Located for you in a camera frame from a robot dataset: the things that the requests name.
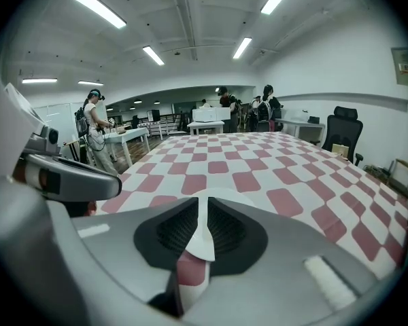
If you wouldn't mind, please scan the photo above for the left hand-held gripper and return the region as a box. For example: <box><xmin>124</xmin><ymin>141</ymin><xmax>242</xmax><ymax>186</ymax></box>
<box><xmin>0</xmin><ymin>59</ymin><xmax>123</xmax><ymax>203</ymax></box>

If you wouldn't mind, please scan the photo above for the metal frame rack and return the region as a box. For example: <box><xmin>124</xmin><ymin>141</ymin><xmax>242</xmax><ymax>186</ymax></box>
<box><xmin>388</xmin><ymin>158</ymin><xmax>408</xmax><ymax>197</ymax></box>

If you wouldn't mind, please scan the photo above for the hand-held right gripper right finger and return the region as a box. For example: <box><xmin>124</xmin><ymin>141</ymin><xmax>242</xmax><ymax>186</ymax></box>
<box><xmin>182</xmin><ymin>196</ymin><xmax>379</xmax><ymax>326</ymax></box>

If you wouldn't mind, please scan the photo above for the white desk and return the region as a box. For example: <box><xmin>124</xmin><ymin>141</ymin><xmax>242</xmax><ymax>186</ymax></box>
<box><xmin>275</xmin><ymin>117</ymin><xmax>326</xmax><ymax>139</ymax></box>

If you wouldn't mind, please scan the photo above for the white box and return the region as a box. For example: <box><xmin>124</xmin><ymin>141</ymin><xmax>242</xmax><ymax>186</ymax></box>
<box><xmin>192</xmin><ymin>106</ymin><xmax>232</xmax><ymax>124</ymax></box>

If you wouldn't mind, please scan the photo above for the red white checkered tablecloth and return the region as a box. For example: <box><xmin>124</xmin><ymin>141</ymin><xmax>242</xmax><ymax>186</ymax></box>
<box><xmin>98</xmin><ymin>131</ymin><xmax>408</xmax><ymax>281</ymax></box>

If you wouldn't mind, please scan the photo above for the black office chair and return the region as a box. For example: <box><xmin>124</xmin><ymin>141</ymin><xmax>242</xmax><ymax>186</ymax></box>
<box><xmin>321</xmin><ymin>106</ymin><xmax>364</xmax><ymax>166</ymax></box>

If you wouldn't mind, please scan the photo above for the cardboard box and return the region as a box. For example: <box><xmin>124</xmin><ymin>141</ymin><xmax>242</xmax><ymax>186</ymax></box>
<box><xmin>330</xmin><ymin>143</ymin><xmax>350</xmax><ymax>158</ymax></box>

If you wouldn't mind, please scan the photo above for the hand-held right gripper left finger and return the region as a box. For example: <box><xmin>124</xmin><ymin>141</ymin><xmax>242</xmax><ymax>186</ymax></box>
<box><xmin>71</xmin><ymin>196</ymin><xmax>200</xmax><ymax>319</ymax></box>

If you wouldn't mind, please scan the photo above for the white table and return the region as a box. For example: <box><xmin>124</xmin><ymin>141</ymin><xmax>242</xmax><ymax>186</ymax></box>
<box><xmin>103</xmin><ymin>127</ymin><xmax>151</xmax><ymax>166</ymax></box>
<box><xmin>186</xmin><ymin>120</ymin><xmax>226</xmax><ymax>136</ymax></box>

